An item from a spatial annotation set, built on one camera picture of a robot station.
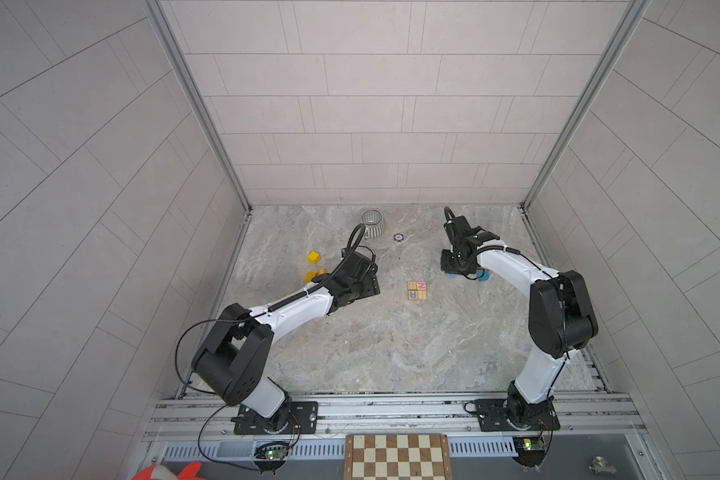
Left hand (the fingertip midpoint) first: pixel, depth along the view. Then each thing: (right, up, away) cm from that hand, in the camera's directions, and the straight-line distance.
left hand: (376, 280), depth 88 cm
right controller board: (+36, -36, -20) cm, 54 cm away
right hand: (+22, +4, +6) cm, 23 cm away
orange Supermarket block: (-12, +6, -26) cm, 29 cm away
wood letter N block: (+14, -2, +6) cm, 16 cm away
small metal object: (+49, -36, -24) cm, 65 cm away
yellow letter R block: (+11, -5, +3) cm, 13 cm away
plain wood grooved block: (+11, -2, +6) cm, 13 cm away
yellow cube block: (-21, +6, +11) cm, 24 cm away
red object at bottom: (-39, -36, -27) cm, 59 cm away
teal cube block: (+27, +3, -15) cm, 31 cm away
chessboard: (+4, -34, -24) cm, 42 cm away
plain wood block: (+14, -5, +3) cm, 15 cm away
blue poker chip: (+8, +12, +20) cm, 25 cm away
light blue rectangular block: (+22, +2, -3) cm, 22 cm away
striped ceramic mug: (-1, +18, +17) cm, 24 cm away
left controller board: (-23, -34, -23) cm, 48 cm away
